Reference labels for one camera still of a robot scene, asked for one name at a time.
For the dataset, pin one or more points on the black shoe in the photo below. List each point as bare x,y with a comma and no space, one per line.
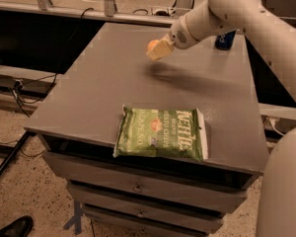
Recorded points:
21,227

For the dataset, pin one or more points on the grey drawer cabinet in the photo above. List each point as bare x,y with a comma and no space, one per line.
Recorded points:
78,124

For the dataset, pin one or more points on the orange fruit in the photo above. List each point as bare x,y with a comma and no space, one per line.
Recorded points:
152,44

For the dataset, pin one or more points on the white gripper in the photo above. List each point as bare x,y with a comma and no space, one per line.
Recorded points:
178,35

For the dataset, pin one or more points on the black table leg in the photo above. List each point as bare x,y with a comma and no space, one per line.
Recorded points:
9,151

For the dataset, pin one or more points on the blue pepsi can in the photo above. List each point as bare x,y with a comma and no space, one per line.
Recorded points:
225,41

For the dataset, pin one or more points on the green jalapeno chip bag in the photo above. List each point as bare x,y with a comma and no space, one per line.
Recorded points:
157,133

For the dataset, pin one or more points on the white power strip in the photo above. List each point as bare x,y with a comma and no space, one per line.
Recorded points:
167,12

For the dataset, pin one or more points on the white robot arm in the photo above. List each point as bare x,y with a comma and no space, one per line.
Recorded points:
275,41

